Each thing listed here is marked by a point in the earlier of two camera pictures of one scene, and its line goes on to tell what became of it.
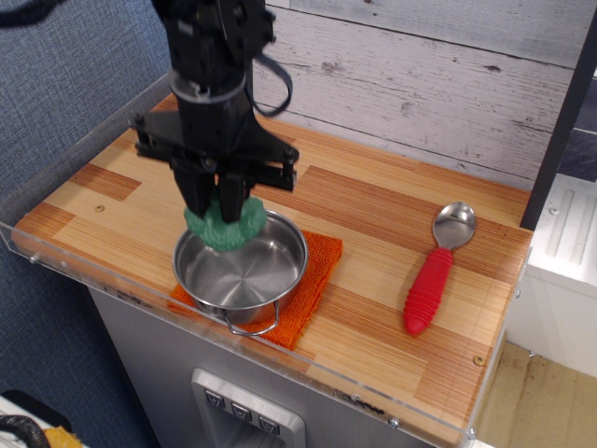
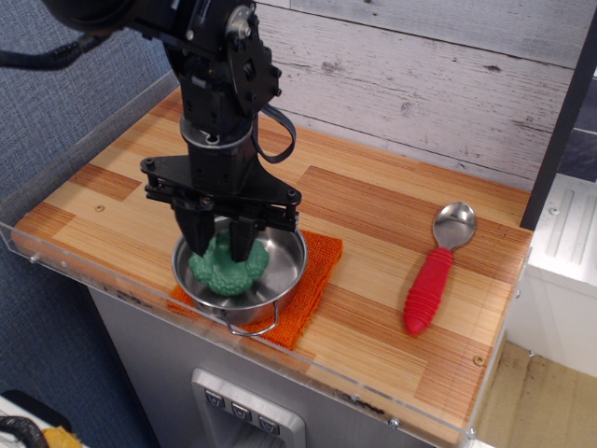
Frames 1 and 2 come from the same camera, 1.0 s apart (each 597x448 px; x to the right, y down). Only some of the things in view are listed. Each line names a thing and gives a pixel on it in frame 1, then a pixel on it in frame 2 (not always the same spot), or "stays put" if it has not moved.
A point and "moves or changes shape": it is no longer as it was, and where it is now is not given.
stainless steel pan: x=245 y=284 stays put
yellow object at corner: x=60 y=438 stays put
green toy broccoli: x=222 y=235 moves or changes shape
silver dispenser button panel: x=236 y=416 stays put
